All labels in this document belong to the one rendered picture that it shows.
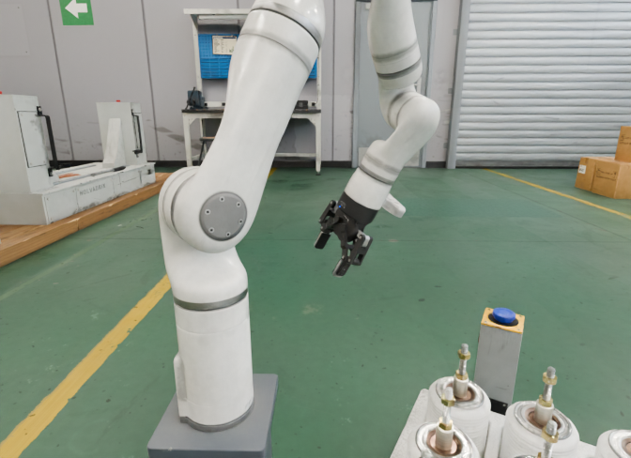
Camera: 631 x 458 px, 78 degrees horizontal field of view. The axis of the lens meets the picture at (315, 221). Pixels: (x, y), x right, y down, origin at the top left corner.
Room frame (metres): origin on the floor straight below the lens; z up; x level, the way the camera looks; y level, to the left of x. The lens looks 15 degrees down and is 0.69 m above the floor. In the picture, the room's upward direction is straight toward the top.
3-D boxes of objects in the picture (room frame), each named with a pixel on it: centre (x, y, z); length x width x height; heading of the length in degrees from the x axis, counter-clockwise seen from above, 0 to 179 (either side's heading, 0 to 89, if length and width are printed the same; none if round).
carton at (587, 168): (3.74, -2.74, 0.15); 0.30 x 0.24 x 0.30; 87
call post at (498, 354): (0.67, -0.36, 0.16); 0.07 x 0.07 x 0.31; 60
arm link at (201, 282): (0.46, 0.13, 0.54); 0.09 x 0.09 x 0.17; 36
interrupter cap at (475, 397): (0.54, -0.24, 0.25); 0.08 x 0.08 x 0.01
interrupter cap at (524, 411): (0.48, -0.34, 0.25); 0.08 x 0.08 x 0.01
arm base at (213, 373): (0.45, 0.13, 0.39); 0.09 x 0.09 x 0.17; 89
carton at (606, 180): (3.42, -2.69, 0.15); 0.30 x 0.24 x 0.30; 178
